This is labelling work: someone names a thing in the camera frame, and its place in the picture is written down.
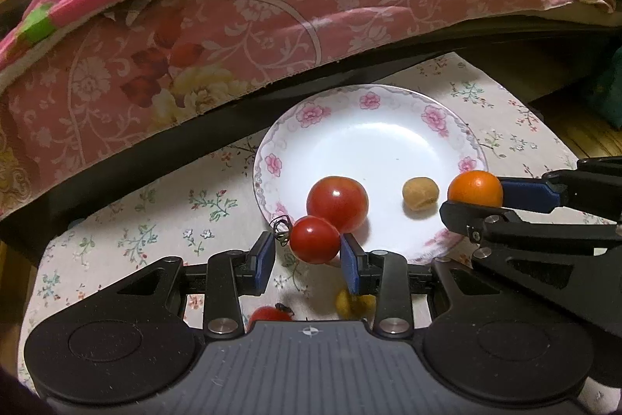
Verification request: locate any small orange tangerine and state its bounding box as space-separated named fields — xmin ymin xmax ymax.
xmin=447 ymin=171 xmax=503 ymax=207

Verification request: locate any small red cherry tomato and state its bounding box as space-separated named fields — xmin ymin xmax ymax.
xmin=289 ymin=216 xmax=341 ymax=264

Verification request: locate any floral tablecloth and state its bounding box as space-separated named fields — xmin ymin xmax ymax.
xmin=17 ymin=51 xmax=622 ymax=415

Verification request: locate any large red tomato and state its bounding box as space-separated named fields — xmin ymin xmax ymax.
xmin=306 ymin=176 xmax=369 ymax=233

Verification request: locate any white floral plate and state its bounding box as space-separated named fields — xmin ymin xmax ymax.
xmin=253 ymin=84 xmax=488 ymax=264

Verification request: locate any pink floral bed sheet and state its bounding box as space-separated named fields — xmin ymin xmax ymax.
xmin=1 ymin=0 xmax=575 ymax=215

